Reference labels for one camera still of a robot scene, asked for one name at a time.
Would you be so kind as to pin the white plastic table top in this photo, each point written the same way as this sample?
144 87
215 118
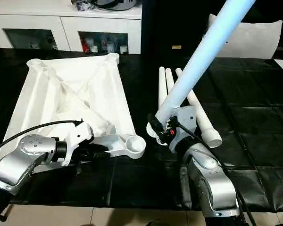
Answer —
73 82

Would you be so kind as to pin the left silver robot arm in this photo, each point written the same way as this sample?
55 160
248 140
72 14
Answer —
26 150

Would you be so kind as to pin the black work surface mat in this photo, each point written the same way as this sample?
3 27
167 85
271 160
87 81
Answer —
250 106

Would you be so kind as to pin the white cup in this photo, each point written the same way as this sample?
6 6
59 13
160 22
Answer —
94 49
123 49

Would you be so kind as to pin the red bottle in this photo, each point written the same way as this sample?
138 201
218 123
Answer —
85 46

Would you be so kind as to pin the grey pillow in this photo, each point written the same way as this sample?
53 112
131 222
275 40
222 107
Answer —
257 42

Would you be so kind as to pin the white sideboard with glass doors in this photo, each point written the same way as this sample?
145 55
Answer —
61 23

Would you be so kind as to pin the black tangled item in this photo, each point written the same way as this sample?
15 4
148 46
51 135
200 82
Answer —
82 5

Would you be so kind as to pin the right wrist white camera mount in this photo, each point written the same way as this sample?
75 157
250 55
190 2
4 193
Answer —
186 117

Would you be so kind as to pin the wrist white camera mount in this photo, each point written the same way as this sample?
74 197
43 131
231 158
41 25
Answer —
186 117
77 134

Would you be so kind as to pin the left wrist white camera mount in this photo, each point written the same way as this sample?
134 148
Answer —
77 134

